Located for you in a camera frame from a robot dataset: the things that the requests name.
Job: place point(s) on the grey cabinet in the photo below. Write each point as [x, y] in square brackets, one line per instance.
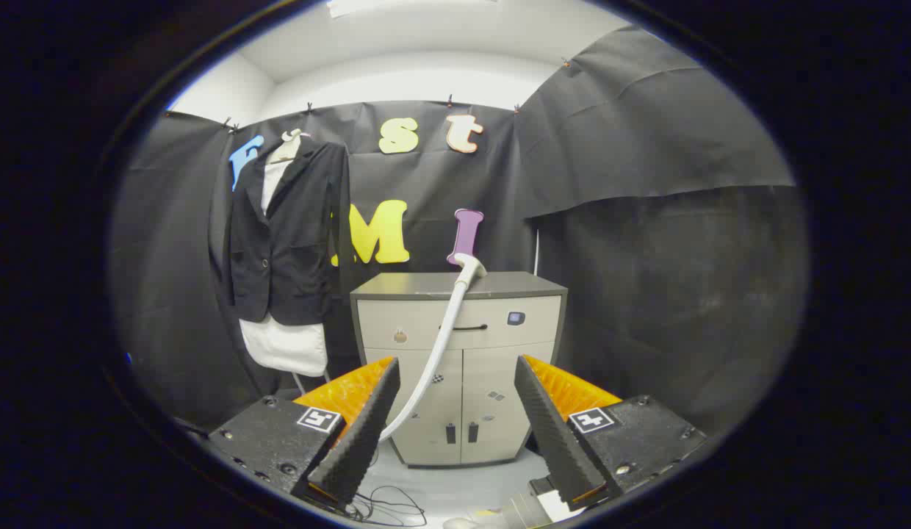
[514, 353]

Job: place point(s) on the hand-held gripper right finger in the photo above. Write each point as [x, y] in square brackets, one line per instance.
[551, 433]

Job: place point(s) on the white clothes hanger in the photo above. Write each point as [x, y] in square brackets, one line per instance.
[288, 147]

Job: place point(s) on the black suit jacket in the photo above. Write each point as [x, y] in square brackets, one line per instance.
[294, 242]

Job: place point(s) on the black backdrop cloth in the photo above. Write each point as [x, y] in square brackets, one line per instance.
[646, 257]

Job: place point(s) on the metal stand pole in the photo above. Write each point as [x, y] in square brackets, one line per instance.
[299, 383]

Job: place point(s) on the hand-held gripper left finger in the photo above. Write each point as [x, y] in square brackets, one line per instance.
[360, 433]

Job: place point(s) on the white shirt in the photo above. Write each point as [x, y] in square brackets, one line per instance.
[286, 345]

